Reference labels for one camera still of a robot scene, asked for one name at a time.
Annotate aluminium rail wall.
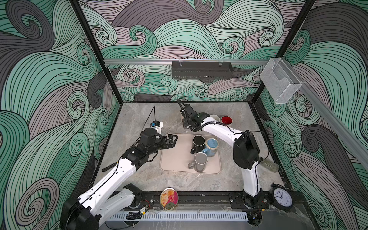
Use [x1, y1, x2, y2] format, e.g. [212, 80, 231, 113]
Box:
[281, 59, 368, 169]
[103, 58, 268, 65]

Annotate aluminium rail back wall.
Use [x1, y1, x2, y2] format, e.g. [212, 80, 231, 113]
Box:
[103, 58, 268, 65]

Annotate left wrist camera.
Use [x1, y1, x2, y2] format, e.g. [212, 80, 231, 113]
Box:
[150, 120, 163, 135]

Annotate blue glazed upside-down mug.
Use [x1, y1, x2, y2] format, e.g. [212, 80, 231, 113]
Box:
[202, 138, 219, 157]

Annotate cream mug red inside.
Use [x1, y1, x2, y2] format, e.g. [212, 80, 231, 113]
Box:
[221, 116, 233, 126]

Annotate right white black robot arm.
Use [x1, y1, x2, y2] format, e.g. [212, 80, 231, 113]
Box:
[177, 99, 268, 210]

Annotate white slotted cable duct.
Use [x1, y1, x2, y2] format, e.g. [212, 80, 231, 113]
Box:
[109, 211, 249, 222]

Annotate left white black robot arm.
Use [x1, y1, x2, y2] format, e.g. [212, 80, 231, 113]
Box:
[60, 128, 178, 230]

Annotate small green black tool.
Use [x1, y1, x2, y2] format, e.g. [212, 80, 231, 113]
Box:
[101, 162, 117, 172]

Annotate round colourful tin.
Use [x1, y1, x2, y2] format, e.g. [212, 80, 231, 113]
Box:
[160, 188, 179, 210]

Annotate beige rectangular tray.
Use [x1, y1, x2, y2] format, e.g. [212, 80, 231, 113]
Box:
[159, 134, 221, 174]

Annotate aluminium rail right wall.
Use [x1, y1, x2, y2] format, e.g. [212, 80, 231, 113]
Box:
[281, 59, 368, 169]

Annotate black round wall clock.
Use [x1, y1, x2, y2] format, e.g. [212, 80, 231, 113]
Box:
[268, 183, 294, 212]

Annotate clear acrylic wall holder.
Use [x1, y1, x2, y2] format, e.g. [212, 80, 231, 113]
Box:
[260, 57, 302, 104]

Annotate black speckled upside-down mug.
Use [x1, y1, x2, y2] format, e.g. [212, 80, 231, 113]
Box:
[190, 135, 206, 154]

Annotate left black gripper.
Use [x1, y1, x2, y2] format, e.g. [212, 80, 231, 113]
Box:
[145, 135, 177, 156]

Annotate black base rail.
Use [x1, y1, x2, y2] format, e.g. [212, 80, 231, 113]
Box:
[129, 190, 302, 209]

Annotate grey upside-down mug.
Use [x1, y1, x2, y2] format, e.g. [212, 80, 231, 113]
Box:
[188, 152, 208, 173]

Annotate white mug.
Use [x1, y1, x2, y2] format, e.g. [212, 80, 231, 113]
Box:
[210, 115, 220, 122]

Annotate black wall shelf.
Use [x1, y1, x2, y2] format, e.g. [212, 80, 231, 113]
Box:
[172, 62, 234, 80]

